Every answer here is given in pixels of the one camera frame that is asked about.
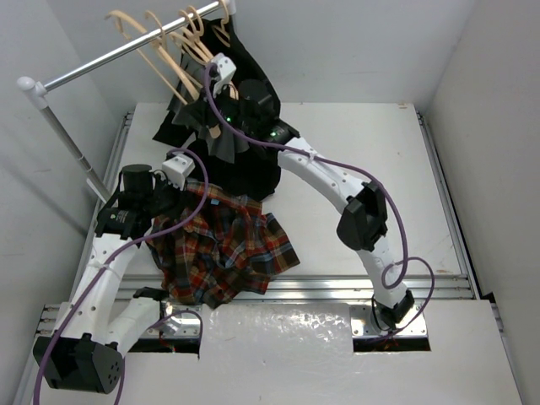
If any grey pleated skirt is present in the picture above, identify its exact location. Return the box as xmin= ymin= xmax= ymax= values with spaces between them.
xmin=168 ymin=79 xmax=249 ymax=164

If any plaid flannel shirt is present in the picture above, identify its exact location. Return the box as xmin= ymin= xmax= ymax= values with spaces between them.
xmin=147 ymin=180 xmax=300 ymax=309

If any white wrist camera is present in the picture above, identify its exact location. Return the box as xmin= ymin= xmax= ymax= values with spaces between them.
xmin=211 ymin=53 xmax=236 ymax=97
xmin=161 ymin=154 xmax=195 ymax=190

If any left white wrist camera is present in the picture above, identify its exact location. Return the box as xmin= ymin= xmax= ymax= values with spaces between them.
xmin=161 ymin=154 xmax=195 ymax=190

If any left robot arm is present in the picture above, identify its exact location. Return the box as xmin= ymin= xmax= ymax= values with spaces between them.
xmin=33 ymin=157 xmax=195 ymax=394

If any metal rack upright pole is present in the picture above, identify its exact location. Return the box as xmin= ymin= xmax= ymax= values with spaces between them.
xmin=40 ymin=107 xmax=111 ymax=203

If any metal clothes rack rail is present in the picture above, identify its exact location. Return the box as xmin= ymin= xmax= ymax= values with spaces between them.
xmin=16 ymin=0 xmax=236 ymax=100

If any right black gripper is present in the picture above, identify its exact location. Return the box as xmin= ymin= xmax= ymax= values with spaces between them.
xmin=183 ymin=78 xmax=255 ymax=135

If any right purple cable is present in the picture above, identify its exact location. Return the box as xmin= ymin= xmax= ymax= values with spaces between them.
xmin=202 ymin=62 xmax=435 ymax=338

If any black hanging garment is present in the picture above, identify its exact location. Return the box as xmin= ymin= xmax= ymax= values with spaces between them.
xmin=153 ymin=19 xmax=281 ymax=201

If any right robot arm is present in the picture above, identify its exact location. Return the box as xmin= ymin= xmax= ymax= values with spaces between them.
xmin=205 ymin=82 xmax=414 ymax=335

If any beige hanger under black garment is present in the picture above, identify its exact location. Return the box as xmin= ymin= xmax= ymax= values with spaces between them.
xmin=211 ymin=0 xmax=231 ymax=48

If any beige hanger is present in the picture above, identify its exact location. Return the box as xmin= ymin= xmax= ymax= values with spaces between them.
xmin=104 ymin=9 xmax=190 ymax=106
xmin=211 ymin=0 xmax=231 ymax=48
xmin=143 ymin=9 xmax=201 ymax=102
xmin=170 ymin=4 xmax=223 ymax=140

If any aluminium mounting rail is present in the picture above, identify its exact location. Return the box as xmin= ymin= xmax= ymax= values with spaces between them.
xmin=35 ymin=274 xmax=478 ymax=338

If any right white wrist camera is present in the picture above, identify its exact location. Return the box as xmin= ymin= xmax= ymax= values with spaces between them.
xmin=211 ymin=53 xmax=236 ymax=97

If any white front cover board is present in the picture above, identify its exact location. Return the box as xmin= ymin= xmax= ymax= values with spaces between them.
xmin=29 ymin=301 xmax=524 ymax=405

